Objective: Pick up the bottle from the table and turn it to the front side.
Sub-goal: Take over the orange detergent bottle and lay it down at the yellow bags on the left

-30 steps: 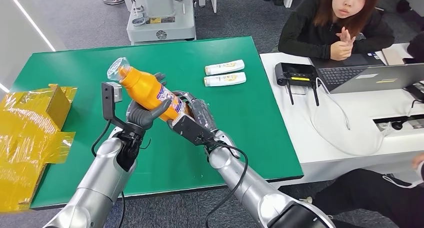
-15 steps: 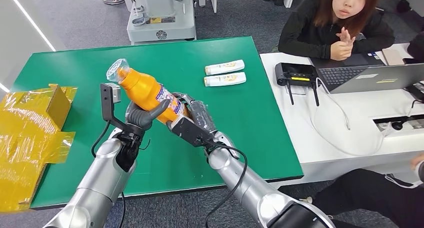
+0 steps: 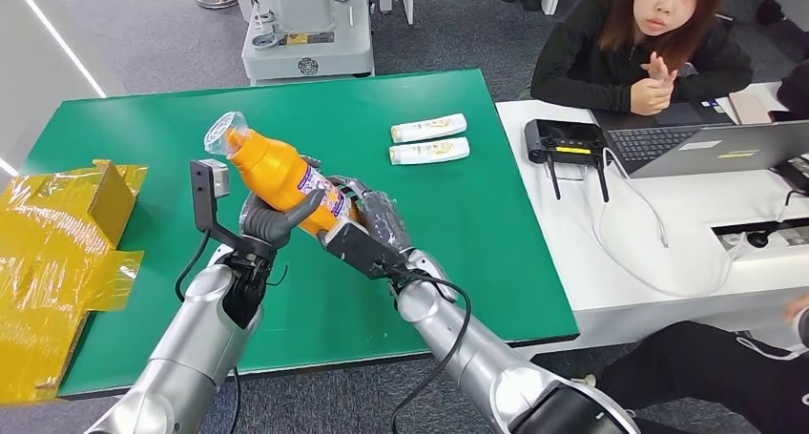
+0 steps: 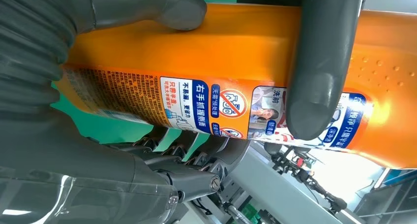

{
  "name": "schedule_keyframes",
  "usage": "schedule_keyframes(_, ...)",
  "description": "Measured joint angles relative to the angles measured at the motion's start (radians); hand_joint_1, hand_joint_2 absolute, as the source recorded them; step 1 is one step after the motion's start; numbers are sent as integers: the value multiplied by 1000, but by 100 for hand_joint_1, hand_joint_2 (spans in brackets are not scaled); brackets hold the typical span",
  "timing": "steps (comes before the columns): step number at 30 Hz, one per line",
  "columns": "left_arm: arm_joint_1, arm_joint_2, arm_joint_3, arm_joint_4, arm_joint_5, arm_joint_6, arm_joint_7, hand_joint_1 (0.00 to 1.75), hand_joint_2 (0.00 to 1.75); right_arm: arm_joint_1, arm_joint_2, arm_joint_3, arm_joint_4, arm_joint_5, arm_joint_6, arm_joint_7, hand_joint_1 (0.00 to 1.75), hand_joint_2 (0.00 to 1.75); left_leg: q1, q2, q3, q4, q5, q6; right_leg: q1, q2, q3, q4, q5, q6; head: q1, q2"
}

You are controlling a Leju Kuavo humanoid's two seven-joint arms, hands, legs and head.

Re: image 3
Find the grey laptop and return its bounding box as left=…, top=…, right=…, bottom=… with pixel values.
left=592, top=99, right=809, bottom=181

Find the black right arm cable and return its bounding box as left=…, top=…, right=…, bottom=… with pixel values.
left=390, top=273, right=473, bottom=434

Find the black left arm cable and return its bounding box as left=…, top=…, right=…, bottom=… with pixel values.
left=174, top=228, right=242, bottom=434

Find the black device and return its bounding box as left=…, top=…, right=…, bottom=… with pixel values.
left=771, top=155, right=809, bottom=193

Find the yellow taped cardboard box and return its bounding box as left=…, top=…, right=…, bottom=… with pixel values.
left=0, top=159, right=149, bottom=407

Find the desk cable tray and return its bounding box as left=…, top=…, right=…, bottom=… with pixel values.
left=711, top=216, right=809, bottom=253

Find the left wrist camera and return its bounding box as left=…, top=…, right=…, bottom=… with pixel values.
left=189, top=159, right=278, bottom=259

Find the white cable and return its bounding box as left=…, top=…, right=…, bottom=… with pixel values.
left=581, top=148, right=747, bottom=299

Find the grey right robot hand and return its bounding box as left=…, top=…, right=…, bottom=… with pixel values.
left=325, top=176, right=415, bottom=256

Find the dark rounded object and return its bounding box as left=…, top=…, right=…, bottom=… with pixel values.
left=776, top=61, right=809, bottom=119

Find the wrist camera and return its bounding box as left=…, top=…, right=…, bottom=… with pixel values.
left=319, top=220, right=409, bottom=280
left=189, top=159, right=278, bottom=259

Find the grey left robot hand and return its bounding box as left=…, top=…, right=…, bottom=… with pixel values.
left=239, top=189, right=327, bottom=250

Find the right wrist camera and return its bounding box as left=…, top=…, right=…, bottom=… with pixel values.
left=319, top=220, right=409, bottom=280

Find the white tube bottle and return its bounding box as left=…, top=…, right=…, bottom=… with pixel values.
left=389, top=113, right=468, bottom=144
left=388, top=136, right=471, bottom=166

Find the person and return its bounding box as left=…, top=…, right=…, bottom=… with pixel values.
left=571, top=294, right=809, bottom=434
left=530, top=0, right=754, bottom=116

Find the orange bottle with blue cap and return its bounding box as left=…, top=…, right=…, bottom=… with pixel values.
left=203, top=110, right=362, bottom=238

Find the black router with antennas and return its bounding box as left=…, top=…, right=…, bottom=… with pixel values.
left=524, top=118, right=611, bottom=203

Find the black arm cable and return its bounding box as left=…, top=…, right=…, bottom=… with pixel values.
left=390, top=273, right=473, bottom=434
left=174, top=228, right=242, bottom=434

